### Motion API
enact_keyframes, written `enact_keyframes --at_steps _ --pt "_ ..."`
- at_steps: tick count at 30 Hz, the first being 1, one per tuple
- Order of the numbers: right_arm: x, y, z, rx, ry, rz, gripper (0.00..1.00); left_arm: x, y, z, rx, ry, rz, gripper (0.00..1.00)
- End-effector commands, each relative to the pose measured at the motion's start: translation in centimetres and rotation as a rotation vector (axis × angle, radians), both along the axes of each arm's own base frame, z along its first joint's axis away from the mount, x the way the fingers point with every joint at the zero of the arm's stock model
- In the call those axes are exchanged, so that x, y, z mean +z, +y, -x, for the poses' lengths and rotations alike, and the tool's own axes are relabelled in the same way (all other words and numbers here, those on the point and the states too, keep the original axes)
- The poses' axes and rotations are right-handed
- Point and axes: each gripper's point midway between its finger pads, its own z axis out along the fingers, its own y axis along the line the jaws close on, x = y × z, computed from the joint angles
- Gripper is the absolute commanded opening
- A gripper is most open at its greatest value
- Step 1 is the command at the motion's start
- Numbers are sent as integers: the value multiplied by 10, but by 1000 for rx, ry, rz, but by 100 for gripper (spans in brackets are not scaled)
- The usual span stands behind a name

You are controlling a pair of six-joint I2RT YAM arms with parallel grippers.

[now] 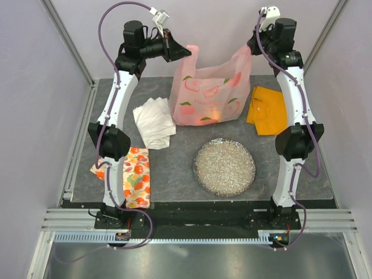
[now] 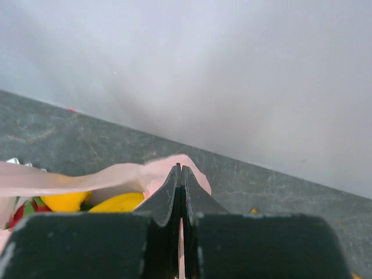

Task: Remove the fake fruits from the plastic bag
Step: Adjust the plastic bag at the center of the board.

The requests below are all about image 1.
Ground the floral patterned cloth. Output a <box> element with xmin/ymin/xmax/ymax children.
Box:
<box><xmin>89</xmin><ymin>146</ymin><xmax>151</xmax><ymax>210</ymax></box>

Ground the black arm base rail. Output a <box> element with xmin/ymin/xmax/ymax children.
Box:
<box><xmin>94</xmin><ymin>201</ymin><xmax>301</xmax><ymax>231</ymax></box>

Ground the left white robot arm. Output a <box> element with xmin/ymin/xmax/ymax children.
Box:
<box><xmin>88</xmin><ymin>20</ymin><xmax>191</xmax><ymax>228</ymax></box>

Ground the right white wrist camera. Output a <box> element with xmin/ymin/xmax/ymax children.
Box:
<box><xmin>259</xmin><ymin>6</ymin><xmax>280</xmax><ymax>32</ymax></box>

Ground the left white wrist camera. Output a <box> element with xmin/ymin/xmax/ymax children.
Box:
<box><xmin>149</xmin><ymin>7</ymin><xmax>169</xmax><ymax>27</ymax></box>

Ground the grey slotted cable duct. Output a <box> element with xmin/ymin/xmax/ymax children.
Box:
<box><xmin>54</xmin><ymin>231</ymin><xmax>289</xmax><ymax>245</ymax></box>

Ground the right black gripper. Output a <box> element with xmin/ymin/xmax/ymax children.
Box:
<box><xmin>248</xmin><ymin>23</ymin><xmax>277</xmax><ymax>56</ymax></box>

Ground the pink plastic bag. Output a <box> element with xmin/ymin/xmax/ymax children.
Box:
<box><xmin>169</xmin><ymin>45</ymin><xmax>252</xmax><ymax>126</ymax></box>

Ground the white folded cloth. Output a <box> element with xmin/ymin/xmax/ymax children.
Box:
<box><xmin>133</xmin><ymin>97</ymin><xmax>176</xmax><ymax>150</ymax></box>

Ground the aluminium frame profile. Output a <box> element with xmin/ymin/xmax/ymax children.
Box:
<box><xmin>40</xmin><ymin>0</ymin><xmax>95</xmax><ymax>88</ymax></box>

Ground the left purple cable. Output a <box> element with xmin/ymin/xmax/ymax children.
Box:
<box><xmin>52</xmin><ymin>1</ymin><xmax>155</xmax><ymax>264</ymax></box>

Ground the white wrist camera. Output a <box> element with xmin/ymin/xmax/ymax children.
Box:
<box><xmin>259</xmin><ymin>6</ymin><xmax>280</xmax><ymax>32</ymax></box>
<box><xmin>149</xmin><ymin>7</ymin><xmax>169</xmax><ymax>27</ymax></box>

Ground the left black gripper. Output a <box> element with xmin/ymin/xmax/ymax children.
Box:
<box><xmin>139</xmin><ymin>29</ymin><xmax>191</xmax><ymax>63</ymax></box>

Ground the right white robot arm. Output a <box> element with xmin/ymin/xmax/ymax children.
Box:
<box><xmin>247</xmin><ymin>11</ymin><xmax>324</xmax><ymax>229</ymax></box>

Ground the speckled glass plate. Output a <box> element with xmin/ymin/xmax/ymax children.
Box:
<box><xmin>193</xmin><ymin>138</ymin><xmax>256</xmax><ymax>198</ymax></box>

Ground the orange folded t-shirt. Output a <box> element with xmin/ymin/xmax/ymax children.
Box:
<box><xmin>246</xmin><ymin>87</ymin><xmax>287</xmax><ymax>136</ymax></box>

